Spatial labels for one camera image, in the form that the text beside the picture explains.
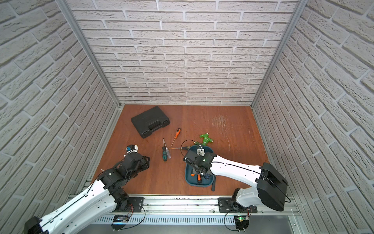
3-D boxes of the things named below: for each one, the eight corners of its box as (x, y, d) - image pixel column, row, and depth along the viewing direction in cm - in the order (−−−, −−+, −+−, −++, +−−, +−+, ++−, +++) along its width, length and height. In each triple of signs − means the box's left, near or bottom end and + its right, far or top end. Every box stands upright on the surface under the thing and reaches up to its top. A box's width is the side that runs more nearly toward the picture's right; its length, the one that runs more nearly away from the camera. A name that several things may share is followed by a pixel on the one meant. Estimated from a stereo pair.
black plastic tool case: (142, 140, 100) (140, 136, 96) (130, 121, 110) (128, 117, 106) (170, 123, 109) (169, 119, 105) (157, 108, 119) (156, 103, 115)
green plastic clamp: (203, 146, 98) (203, 144, 96) (198, 138, 102) (199, 135, 100) (212, 143, 100) (212, 140, 97) (207, 134, 104) (208, 132, 102)
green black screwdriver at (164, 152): (162, 161, 90) (162, 160, 88) (162, 139, 100) (162, 138, 99) (167, 161, 90) (167, 160, 89) (166, 139, 101) (166, 137, 99)
